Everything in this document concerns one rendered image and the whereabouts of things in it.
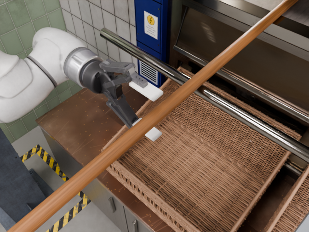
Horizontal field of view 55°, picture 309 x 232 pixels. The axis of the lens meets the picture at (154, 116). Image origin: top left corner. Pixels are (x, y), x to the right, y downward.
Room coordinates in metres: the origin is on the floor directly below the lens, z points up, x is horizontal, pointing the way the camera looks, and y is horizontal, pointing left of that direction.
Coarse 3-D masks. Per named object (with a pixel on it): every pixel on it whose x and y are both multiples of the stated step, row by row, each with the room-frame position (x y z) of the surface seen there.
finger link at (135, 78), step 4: (128, 68) 0.45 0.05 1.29; (132, 68) 0.46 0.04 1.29; (128, 72) 0.45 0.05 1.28; (132, 72) 0.45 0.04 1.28; (132, 76) 0.45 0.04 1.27; (136, 76) 0.45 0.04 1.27; (140, 76) 0.45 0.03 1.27; (132, 80) 0.44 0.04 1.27; (136, 80) 0.44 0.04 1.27; (140, 80) 0.44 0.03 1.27; (144, 80) 0.44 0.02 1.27; (140, 84) 0.43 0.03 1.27; (144, 84) 0.43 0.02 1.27
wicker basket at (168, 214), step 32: (160, 96) 0.88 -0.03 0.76; (192, 96) 0.89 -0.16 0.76; (224, 96) 0.81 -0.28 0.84; (128, 128) 0.74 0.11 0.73; (160, 128) 0.84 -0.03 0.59; (192, 128) 0.83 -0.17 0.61; (224, 128) 0.75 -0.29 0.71; (288, 128) 0.64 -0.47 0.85; (128, 160) 0.67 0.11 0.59; (160, 160) 0.67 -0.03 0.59; (192, 160) 0.67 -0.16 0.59; (224, 160) 0.67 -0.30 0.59; (256, 160) 0.63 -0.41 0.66; (160, 192) 0.52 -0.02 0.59; (192, 192) 0.52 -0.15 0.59; (224, 192) 0.52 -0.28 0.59; (192, 224) 0.35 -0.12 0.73; (224, 224) 0.40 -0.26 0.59
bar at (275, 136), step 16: (112, 32) 0.75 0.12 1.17; (128, 48) 0.68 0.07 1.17; (160, 64) 0.60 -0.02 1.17; (176, 80) 0.56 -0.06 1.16; (208, 96) 0.49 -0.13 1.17; (240, 112) 0.44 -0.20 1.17; (256, 128) 0.40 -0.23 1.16; (272, 128) 0.39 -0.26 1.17; (288, 144) 0.35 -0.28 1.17; (304, 144) 0.35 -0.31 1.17; (304, 160) 0.32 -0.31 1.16; (304, 224) 0.22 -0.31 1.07
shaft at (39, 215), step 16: (288, 0) 0.87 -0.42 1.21; (272, 16) 0.78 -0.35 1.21; (256, 32) 0.71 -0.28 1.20; (240, 48) 0.64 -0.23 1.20; (208, 64) 0.57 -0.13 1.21; (224, 64) 0.59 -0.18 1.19; (192, 80) 0.51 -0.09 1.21; (176, 96) 0.46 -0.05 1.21; (160, 112) 0.41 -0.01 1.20; (144, 128) 0.37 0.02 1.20; (112, 144) 0.33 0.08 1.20; (128, 144) 0.33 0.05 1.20; (96, 160) 0.29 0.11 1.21; (112, 160) 0.30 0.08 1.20; (80, 176) 0.26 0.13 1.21; (96, 176) 0.27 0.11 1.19; (64, 192) 0.23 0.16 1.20; (48, 208) 0.20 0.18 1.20; (16, 224) 0.17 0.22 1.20; (32, 224) 0.17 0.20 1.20
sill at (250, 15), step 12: (204, 0) 0.96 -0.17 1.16; (216, 0) 0.93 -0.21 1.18; (228, 0) 0.92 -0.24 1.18; (240, 0) 0.92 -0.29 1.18; (228, 12) 0.89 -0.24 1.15; (240, 12) 0.86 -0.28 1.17; (252, 12) 0.85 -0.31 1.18; (264, 12) 0.85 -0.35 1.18; (252, 24) 0.83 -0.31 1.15; (276, 24) 0.78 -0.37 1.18; (288, 24) 0.78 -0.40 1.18; (300, 24) 0.78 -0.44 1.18; (276, 36) 0.77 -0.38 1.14; (288, 36) 0.75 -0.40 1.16; (300, 36) 0.73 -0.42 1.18
